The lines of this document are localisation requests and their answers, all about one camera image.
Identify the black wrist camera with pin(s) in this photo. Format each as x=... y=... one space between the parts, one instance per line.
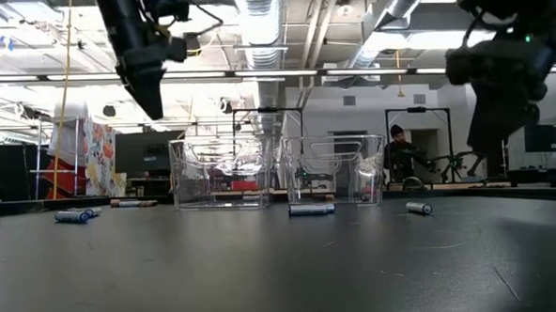
x=175 y=48
x=471 y=65

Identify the person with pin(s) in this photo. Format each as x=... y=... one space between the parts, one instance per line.
x=400 y=155

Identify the floral patterned curtain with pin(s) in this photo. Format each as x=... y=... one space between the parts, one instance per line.
x=100 y=156

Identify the smooth spiral silver duct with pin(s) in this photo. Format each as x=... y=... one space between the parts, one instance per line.
x=393 y=5

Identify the grey wall vent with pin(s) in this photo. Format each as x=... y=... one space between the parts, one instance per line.
x=419 y=98
x=349 y=100

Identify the black computer monitor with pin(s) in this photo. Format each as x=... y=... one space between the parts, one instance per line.
x=141 y=152

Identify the red board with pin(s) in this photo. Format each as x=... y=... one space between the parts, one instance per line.
x=65 y=181

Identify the black round ceiling device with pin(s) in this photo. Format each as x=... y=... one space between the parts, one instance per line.
x=195 y=43

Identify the linear ceiling light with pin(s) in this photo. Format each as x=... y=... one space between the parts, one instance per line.
x=366 y=71
x=276 y=73
x=90 y=76
x=194 y=74
x=430 y=70

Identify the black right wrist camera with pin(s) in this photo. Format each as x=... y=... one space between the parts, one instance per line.
x=471 y=65

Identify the clear plastic bin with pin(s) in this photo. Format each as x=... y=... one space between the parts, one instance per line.
x=178 y=198
x=291 y=193

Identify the white battery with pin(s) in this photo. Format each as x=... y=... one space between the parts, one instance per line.
x=419 y=208
x=132 y=204
x=71 y=216
x=92 y=211
x=311 y=209

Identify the red plastic bin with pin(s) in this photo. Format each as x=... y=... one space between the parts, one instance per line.
x=244 y=185

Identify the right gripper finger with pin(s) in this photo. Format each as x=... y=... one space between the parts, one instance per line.
x=518 y=117
x=487 y=114

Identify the dark wall monitor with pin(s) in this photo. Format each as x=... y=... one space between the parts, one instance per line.
x=546 y=139

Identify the metal rack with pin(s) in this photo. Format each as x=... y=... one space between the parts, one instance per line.
x=40 y=161

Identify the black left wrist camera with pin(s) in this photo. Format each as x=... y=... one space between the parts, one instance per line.
x=175 y=48

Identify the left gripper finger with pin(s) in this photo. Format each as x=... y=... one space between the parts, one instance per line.
x=151 y=98

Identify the black background robot arm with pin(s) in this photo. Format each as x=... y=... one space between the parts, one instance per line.
x=314 y=175

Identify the round ceiling smoke detector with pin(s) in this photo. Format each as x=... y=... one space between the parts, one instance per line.
x=344 y=7

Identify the black gantry frame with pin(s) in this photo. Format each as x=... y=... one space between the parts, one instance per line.
x=417 y=109

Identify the flexible ribbed silver duct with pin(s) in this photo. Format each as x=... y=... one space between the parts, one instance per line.
x=260 y=30

